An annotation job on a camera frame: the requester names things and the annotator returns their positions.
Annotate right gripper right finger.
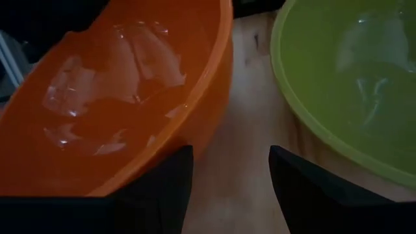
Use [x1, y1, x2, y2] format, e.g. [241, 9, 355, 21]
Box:
[268, 145, 416, 234]

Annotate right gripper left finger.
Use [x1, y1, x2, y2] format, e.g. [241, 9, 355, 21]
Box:
[0, 145, 194, 234]

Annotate orange plastic bowl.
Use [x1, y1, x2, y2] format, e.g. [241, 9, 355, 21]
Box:
[0, 0, 235, 198]

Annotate black table frame rail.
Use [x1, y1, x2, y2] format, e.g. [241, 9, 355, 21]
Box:
[231, 0, 287, 20]

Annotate green plastic bowl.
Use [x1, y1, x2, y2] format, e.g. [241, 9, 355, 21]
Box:
[270, 0, 416, 190]

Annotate silver aluminium frame bar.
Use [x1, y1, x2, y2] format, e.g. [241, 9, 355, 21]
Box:
[0, 31, 25, 88]

